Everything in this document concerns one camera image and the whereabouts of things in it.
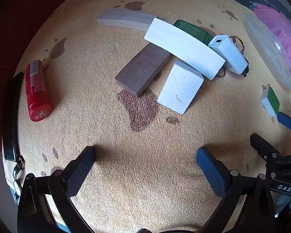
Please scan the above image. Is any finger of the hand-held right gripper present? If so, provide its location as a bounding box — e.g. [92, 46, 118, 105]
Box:
[277, 112, 291, 132]
[250, 133, 281, 161]

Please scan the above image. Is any black belt with buckle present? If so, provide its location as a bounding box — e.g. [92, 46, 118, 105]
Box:
[2, 71, 26, 199]

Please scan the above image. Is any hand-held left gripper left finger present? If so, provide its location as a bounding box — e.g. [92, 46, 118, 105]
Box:
[16, 146, 97, 233]

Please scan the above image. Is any green keychain tag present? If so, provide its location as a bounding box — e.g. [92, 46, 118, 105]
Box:
[173, 19, 215, 44]

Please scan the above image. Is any yellow paw print mat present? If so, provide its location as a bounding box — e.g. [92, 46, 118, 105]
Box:
[2, 0, 291, 233]

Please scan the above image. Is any green mahjong tile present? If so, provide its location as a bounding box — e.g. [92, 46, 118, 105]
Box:
[261, 87, 280, 117]

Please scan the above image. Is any brown wooden block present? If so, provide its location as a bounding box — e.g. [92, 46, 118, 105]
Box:
[115, 43, 171, 98]

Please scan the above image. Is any white plug charger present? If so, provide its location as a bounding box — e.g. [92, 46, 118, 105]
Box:
[208, 35, 248, 75]

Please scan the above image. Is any red snack can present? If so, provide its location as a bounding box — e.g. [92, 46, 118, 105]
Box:
[25, 60, 52, 122]

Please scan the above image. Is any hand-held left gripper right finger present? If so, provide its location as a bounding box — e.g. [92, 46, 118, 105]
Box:
[196, 147, 277, 233]

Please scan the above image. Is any pink quilt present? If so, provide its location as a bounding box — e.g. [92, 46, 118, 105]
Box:
[250, 1, 291, 83]

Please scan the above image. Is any short white block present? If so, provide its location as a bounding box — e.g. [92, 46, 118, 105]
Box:
[157, 60, 204, 114]

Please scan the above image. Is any clear plastic bowl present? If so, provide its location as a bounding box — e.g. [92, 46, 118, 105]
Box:
[245, 13, 291, 91]

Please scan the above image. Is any long white block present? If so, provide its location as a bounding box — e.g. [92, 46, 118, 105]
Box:
[144, 17, 226, 81]

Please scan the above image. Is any pale grey wooden block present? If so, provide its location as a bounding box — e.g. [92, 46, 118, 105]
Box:
[96, 9, 156, 32]

